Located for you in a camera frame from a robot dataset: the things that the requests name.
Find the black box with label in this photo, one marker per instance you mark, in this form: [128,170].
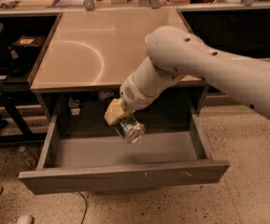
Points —
[29,42]

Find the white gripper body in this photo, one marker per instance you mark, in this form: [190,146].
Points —
[132,92]

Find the open grey top drawer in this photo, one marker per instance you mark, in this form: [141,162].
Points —
[81,153]

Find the plastic bottle on floor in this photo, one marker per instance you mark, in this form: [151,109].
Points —
[28,157]

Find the green soda can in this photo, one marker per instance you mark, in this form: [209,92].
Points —
[129,128]

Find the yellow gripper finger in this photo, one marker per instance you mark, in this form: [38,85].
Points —
[115,111]

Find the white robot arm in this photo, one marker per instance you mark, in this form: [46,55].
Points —
[174,54]

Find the grey cabinet desk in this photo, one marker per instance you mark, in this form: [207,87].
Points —
[96,50]

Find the white power adapter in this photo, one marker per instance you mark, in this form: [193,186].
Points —
[74,106]

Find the white shoe lower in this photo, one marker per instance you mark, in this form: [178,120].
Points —
[24,219]

